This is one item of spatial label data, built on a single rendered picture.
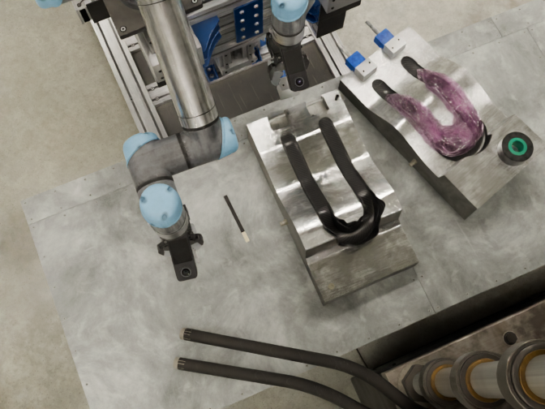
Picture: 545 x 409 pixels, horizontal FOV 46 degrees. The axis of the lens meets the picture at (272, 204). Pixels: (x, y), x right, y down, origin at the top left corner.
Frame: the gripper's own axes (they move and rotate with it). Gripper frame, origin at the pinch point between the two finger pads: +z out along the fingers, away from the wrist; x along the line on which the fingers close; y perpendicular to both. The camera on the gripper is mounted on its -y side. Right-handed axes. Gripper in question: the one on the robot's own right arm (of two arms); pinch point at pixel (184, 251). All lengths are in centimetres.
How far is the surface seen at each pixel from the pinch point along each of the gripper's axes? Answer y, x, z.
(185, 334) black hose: -17.3, 5.5, 12.0
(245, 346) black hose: -24.4, -8.1, 8.4
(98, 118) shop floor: 87, 28, 95
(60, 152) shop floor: 76, 46, 95
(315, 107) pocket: 31, -42, 9
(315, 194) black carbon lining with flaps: 7.2, -34.6, 5.5
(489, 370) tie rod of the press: -42, -46, -44
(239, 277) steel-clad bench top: -6.7, -11.0, 15.0
